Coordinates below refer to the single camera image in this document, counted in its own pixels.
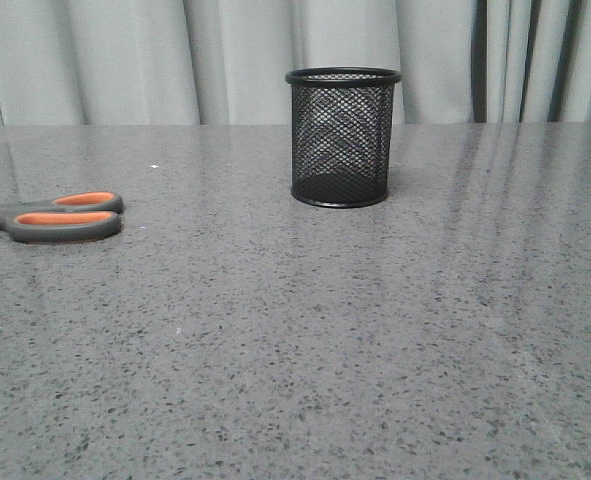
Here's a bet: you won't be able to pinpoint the grey pleated curtain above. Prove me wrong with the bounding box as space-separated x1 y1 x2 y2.
0 1 591 125

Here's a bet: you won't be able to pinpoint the black mesh pen holder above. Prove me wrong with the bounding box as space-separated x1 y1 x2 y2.
285 67 401 208

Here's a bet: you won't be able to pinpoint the grey orange handled scissors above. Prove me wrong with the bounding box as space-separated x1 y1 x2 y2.
0 191 124 243

